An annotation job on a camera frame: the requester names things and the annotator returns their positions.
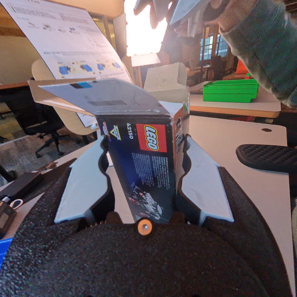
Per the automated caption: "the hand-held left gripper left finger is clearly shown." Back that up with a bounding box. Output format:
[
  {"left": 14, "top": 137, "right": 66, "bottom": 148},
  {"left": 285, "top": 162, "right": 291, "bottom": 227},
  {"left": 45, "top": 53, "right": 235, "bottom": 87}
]
[{"left": 54, "top": 136, "right": 115, "bottom": 225}]

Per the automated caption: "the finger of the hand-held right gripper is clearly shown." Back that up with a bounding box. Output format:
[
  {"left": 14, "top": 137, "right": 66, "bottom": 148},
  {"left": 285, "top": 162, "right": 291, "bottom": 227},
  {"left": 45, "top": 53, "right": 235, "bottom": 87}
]
[
  {"left": 134, "top": 0, "right": 173, "bottom": 29},
  {"left": 169, "top": 0, "right": 212, "bottom": 25}
]

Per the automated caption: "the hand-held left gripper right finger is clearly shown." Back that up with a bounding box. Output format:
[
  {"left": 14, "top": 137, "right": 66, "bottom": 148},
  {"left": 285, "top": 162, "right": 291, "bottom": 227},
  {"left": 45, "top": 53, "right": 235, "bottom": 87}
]
[{"left": 176, "top": 135, "right": 235, "bottom": 225}]

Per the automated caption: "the toy truck box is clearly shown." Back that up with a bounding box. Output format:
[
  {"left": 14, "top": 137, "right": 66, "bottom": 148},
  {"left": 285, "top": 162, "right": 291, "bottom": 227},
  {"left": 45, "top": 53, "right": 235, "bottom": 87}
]
[{"left": 28, "top": 63, "right": 191, "bottom": 224}]

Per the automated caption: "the blue storage bin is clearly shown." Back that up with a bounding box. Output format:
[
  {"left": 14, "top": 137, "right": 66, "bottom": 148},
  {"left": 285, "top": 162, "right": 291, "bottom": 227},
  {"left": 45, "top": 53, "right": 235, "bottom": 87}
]
[{"left": 0, "top": 238, "right": 10, "bottom": 269}]

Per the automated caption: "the person's right forearm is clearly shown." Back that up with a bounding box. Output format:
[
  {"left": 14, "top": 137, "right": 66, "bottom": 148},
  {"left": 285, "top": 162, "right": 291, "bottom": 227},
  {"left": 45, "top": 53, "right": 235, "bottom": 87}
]
[{"left": 218, "top": 0, "right": 297, "bottom": 108}]

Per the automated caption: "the person's right hand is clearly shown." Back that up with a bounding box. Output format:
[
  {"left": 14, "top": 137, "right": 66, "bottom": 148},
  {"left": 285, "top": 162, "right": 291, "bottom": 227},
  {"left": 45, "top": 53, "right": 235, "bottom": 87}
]
[{"left": 209, "top": 0, "right": 258, "bottom": 32}]

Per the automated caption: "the bright light panel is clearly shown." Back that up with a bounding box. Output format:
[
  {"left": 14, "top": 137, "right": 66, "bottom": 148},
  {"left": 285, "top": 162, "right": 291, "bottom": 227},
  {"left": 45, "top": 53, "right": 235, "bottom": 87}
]
[{"left": 123, "top": 0, "right": 168, "bottom": 68}]

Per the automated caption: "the window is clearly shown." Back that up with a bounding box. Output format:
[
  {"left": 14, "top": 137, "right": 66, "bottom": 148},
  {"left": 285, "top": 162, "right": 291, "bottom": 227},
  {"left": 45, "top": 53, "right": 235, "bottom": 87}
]
[{"left": 200, "top": 32, "right": 229, "bottom": 62}]

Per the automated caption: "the black power adapter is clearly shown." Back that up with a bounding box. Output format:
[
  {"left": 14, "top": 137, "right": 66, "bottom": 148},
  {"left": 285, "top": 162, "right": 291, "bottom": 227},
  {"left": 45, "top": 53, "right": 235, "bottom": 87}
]
[{"left": 0, "top": 171, "right": 45, "bottom": 201}]

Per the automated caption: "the green box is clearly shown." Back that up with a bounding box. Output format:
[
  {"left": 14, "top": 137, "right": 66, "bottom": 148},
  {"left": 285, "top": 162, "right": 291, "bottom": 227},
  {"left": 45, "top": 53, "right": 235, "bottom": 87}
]
[{"left": 202, "top": 79, "right": 260, "bottom": 104}]

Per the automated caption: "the background wooden table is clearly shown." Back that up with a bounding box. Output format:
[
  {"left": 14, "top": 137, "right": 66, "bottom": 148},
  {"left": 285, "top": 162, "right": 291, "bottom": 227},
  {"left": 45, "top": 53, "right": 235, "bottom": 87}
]
[{"left": 189, "top": 81, "right": 282, "bottom": 119}]

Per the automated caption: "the black device green display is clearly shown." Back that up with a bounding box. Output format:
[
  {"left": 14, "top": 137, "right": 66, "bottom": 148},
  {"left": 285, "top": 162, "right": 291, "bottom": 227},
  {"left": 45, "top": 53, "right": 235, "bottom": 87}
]
[{"left": 0, "top": 203, "right": 17, "bottom": 240}]

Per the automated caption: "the black office chair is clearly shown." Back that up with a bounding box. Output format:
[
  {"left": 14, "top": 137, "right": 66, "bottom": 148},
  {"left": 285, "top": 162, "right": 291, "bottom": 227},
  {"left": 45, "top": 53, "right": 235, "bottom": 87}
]
[{"left": 5, "top": 86, "right": 72, "bottom": 159}]

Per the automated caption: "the large printed instruction sheet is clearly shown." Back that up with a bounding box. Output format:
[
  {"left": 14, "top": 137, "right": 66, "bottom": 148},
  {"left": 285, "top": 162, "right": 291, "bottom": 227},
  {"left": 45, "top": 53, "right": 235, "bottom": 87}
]
[{"left": 0, "top": 0, "right": 133, "bottom": 128}]

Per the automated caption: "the white cable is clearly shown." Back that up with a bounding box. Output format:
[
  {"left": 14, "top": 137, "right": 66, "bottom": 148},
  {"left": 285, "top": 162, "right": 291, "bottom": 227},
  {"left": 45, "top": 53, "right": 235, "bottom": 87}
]
[{"left": 9, "top": 198, "right": 24, "bottom": 210}]

